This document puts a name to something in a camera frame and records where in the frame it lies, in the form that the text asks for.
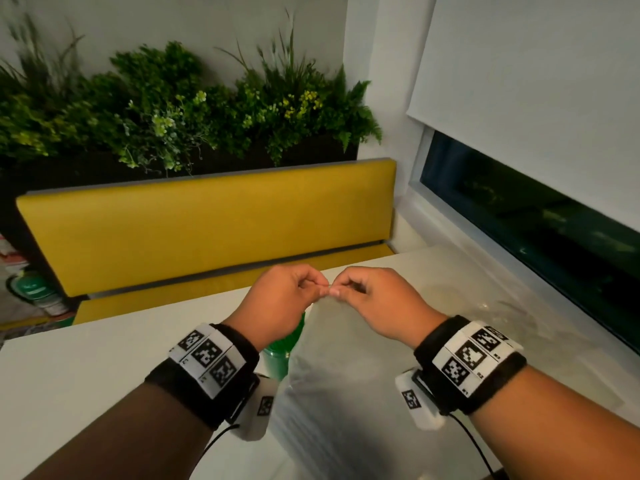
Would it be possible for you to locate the person's right hand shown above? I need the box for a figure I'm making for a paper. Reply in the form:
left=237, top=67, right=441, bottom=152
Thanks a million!
left=329, top=266, right=449, bottom=349

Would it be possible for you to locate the person's left hand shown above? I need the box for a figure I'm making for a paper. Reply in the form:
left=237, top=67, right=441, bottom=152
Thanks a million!
left=222, top=264, right=331, bottom=351

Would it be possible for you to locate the clear round plastic cup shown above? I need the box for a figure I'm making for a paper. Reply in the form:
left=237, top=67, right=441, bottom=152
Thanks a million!
left=261, top=311, right=307, bottom=383

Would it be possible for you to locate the frosted clear plastic bag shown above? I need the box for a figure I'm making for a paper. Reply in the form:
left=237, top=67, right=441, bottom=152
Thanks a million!
left=269, top=293, right=437, bottom=480

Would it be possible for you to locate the thin clear plastic bag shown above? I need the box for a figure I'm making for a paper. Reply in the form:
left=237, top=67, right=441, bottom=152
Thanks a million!
left=423, top=273, right=567, bottom=357

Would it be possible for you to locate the stack of black straws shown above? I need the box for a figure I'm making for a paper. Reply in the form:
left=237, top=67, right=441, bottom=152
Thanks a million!
left=271, top=353, right=402, bottom=480

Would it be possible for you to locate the person's left forearm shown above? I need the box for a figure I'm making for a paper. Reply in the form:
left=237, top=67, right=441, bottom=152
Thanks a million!
left=21, top=381, right=217, bottom=480

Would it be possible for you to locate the person's right forearm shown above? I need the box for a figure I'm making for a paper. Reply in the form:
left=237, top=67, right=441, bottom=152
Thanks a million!
left=469, top=364, right=640, bottom=480

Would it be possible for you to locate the black left wristband with markers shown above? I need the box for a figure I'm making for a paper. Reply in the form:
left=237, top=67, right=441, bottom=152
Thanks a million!
left=144, top=322, right=261, bottom=431

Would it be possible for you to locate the yellow bench seat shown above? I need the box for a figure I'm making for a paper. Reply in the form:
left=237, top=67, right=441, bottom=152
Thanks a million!
left=15, top=158, right=398, bottom=299

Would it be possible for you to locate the yellow bench seat cushion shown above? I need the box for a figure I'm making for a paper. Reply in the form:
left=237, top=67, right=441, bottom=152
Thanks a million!
left=73, top=242, right=397, bottom=326

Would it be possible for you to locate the dark window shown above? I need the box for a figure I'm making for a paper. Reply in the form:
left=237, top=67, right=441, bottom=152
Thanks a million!
left=419, top=129, right=640, bottom=356

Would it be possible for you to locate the white table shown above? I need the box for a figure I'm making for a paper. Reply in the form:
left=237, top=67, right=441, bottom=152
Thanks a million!
left=0, top=244, right=640, bottom=480

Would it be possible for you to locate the green fire extinguisher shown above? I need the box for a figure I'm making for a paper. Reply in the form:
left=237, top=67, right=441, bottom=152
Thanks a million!
left=7, top=271, right=71, bottom=319

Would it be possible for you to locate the white roller blind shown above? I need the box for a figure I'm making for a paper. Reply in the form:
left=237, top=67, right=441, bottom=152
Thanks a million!
left=405, top=0, right=640, bottom=233

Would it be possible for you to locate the red and white sign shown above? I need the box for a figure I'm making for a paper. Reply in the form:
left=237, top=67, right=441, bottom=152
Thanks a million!
left=0, top=234, right=29, bottom=276

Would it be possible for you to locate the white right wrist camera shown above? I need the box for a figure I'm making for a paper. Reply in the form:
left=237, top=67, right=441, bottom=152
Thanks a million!
left=394, top=368, right=447, bottom=432

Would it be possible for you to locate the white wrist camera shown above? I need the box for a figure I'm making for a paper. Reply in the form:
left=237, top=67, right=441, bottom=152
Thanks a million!
left=231, top=374, right=279, bottom=442
left=394, top=368, right=447, bottom=432

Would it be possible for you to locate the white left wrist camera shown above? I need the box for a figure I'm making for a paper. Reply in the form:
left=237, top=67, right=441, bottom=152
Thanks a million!
left=231, top=374, right=279, bottom=442

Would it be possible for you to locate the black left camera cable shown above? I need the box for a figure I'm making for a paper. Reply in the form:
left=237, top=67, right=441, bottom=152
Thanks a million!
left=189, top=423, right=241, bottom=480

